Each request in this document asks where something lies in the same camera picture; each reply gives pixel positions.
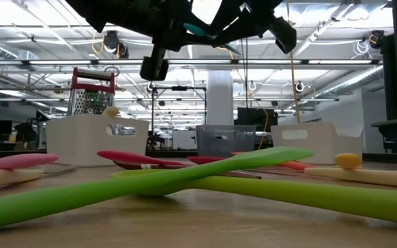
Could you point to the small green silicone spoon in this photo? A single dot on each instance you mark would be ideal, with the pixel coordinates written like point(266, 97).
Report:
point(81, 196)

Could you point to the red metal box grater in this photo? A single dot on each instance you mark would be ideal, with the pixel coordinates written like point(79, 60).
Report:
point(91, 101)

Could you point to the small orange silicone spoon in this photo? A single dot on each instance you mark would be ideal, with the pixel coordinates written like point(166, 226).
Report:
point(295, 166)

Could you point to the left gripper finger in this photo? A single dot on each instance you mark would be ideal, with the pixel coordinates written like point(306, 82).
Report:
point(179, 42)
point(184, 12)

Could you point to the brown wooden spoon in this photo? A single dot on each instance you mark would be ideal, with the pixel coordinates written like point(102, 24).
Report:
point(129, 166)

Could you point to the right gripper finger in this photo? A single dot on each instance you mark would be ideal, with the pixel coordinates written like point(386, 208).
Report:
point(229, 13)
point(243, 36)

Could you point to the small blue silicone spoon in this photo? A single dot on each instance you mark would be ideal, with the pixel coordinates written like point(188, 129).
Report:
point(198, 30)

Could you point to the grey translucent plastic bin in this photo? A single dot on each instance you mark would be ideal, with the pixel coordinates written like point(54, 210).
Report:
point(219, 144)

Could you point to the large green silicone spoon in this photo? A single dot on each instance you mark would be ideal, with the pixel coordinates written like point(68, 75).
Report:
point(322, 199)

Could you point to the white plastic bin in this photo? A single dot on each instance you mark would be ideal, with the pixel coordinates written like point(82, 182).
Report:
point(322, 141)
point(81, 141)

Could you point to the black background frame rig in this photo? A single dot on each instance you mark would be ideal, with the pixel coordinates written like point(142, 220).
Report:
point(179, 88)

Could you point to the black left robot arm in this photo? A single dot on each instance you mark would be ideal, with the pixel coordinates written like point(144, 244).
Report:
point(88, 13)

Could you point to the tall wooden stick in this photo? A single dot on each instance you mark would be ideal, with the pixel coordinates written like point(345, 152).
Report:
point(294, 86)

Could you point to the silver ventilation duct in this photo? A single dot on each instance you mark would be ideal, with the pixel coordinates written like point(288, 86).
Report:
point(357, 81)

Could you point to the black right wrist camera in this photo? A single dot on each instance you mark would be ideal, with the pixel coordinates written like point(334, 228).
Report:
point(284, 34)

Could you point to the black monitor stand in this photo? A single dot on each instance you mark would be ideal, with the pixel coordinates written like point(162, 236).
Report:
point(391, 89)

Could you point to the small red silicone spoon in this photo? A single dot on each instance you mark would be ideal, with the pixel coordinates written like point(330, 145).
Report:
point(129, 157)

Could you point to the white building column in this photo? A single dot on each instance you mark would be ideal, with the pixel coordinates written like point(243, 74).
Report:
point(219, 100)

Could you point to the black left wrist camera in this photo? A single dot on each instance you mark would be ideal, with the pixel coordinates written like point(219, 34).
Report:
point(154, 67)

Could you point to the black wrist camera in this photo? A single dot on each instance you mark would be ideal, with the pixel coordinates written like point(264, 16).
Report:
point(284, 34)
point(154, 67)

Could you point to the pink silicone spoon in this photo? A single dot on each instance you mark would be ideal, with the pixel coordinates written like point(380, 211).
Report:
point(16, 161)

